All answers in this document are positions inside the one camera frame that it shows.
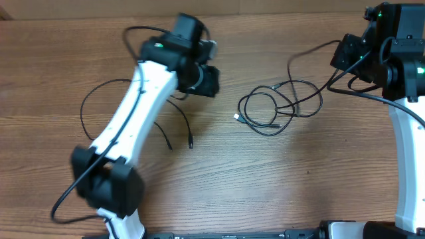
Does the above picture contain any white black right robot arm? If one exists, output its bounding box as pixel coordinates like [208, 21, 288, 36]
[327, 2, 424, 238]

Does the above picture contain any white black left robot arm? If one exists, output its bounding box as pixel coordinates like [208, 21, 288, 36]
[70, 13, 219, 238]

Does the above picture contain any black cable with white plug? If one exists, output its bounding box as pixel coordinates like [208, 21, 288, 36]
[232, 79, 324, 137]

